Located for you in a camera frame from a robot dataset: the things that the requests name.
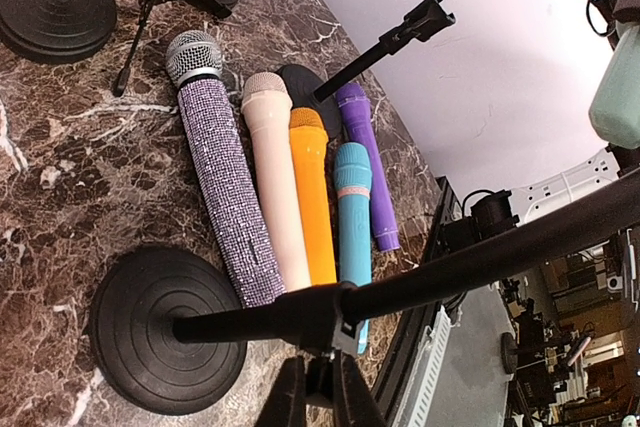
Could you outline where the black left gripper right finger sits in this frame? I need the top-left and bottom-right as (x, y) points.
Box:
(332, 351), (386, 427)

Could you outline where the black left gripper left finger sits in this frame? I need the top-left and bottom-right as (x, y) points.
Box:
(254, 356), (306, 427)

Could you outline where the black stand of green microphone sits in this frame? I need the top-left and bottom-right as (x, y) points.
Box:
(88, 171), (639, 415)

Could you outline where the blue microphone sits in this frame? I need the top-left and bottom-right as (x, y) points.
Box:
(332, 141), (374, 357)

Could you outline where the orange microphone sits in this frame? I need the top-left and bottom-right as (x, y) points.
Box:
(289, 107), (337, 285)

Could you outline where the beige pink microphone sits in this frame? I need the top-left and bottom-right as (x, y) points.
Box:
(241, 72), (311, 292)

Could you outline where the black stand of purple microphone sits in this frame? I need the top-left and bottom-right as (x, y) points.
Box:
(275, 0), (456, 139)

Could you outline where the glitter purple silver microphone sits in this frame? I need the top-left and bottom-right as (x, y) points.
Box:
(166, 30), (285, 307)

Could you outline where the mint green microphone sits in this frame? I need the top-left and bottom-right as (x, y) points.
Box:
(588, 23), (639, 150)

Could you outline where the black stand of blue microphone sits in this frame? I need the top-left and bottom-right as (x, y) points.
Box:
(1, 0), (117, 65)

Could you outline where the white slotted cable duct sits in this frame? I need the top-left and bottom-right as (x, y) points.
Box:
(391, 306), (452, 427)

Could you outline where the black front table rail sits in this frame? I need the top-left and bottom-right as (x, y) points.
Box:
(369, 176), (464, 413)

